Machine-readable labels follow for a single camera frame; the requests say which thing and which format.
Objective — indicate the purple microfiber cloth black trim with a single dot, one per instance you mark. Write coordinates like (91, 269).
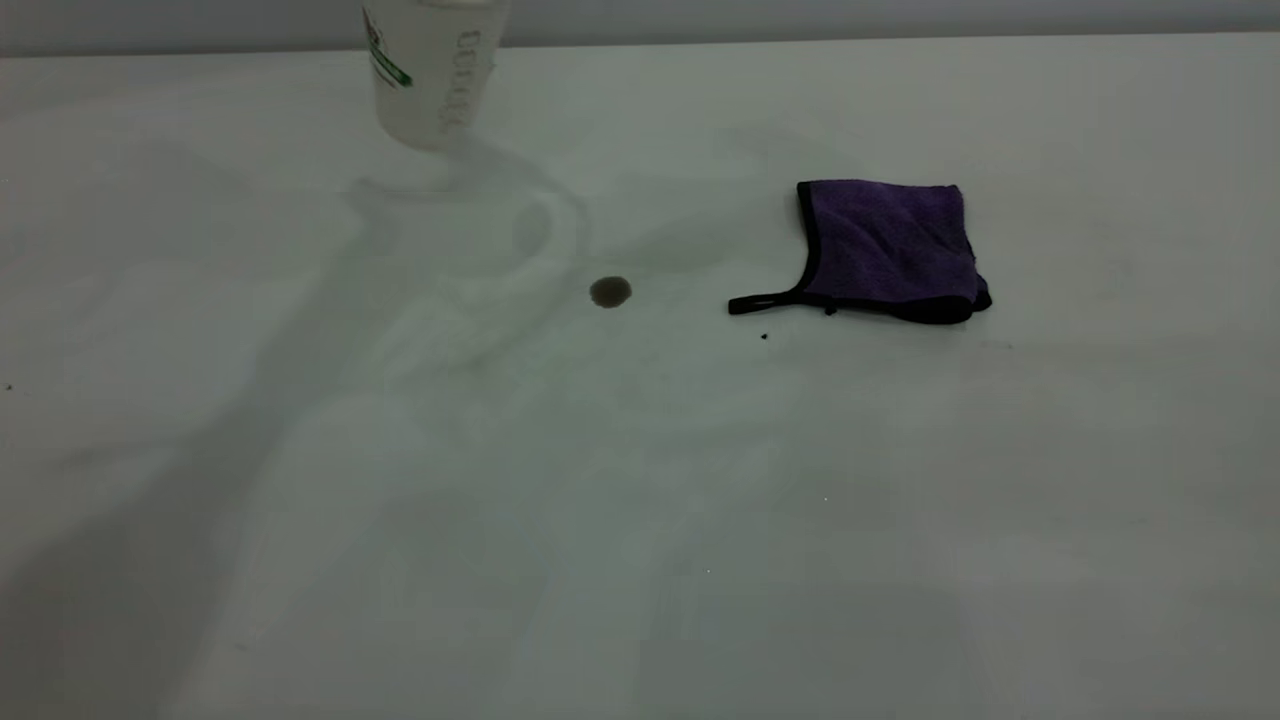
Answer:
(885, 240)

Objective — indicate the white paper coffee cup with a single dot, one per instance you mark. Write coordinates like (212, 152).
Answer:
(430, 80)

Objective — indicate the brown coffee spill spot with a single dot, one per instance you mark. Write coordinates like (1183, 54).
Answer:
(610, 292)

